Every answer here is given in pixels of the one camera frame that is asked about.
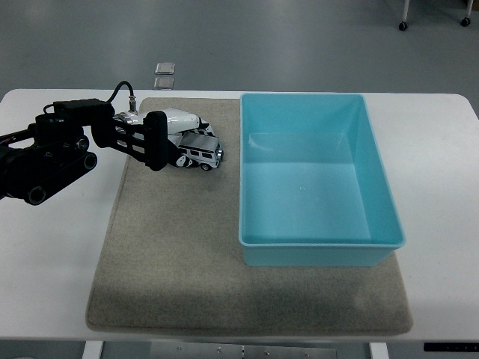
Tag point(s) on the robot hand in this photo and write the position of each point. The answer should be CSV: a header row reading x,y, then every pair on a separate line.
x,y
181,120

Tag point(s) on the white toy car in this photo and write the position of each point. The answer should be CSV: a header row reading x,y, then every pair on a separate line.
x,y
202,145

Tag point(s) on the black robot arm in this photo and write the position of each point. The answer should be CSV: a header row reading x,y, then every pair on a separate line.
x,y
56,157

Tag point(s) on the blue plastic box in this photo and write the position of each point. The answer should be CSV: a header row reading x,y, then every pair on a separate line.
x,y
307,202

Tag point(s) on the silver floor socket plate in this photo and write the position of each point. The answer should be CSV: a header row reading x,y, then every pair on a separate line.
x,y
165,68
164,83

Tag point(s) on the grey-brown fabric mat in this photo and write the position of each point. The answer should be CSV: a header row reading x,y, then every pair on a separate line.
x,y
168,243

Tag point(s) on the grey metal plate with screws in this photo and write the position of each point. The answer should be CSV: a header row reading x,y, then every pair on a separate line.
x,y
194,353

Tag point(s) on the white table leg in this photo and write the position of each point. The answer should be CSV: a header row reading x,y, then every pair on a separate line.
x,y
92,351
379,352

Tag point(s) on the black table control panel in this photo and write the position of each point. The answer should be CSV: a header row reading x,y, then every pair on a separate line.
x,y
449,347

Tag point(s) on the white wheeled cart frame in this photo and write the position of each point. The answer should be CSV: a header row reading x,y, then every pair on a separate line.
x,y
405,11

